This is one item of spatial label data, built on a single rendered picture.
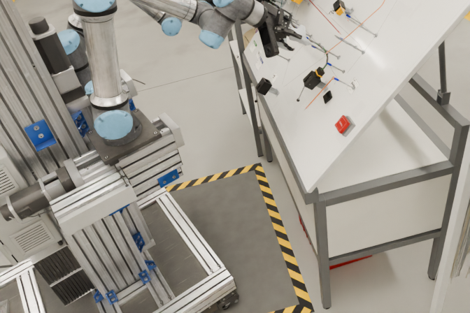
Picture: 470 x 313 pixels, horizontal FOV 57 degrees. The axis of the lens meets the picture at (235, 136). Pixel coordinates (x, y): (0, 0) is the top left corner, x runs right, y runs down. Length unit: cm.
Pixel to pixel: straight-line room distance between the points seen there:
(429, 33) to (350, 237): 90
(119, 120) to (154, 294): 114
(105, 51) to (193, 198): 180
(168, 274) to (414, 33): 162
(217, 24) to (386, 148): 94
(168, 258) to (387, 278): 114
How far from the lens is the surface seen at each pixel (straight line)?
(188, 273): 234
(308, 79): 174
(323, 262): 204
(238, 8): 137
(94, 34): 130
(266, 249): 260
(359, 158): 189
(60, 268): 224
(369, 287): 245
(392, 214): 195
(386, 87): 155
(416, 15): 161
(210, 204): 289
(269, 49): 144
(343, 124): 157
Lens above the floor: 209
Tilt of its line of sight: 39 degrees down
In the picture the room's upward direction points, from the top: 12 degrees counter-clockwise
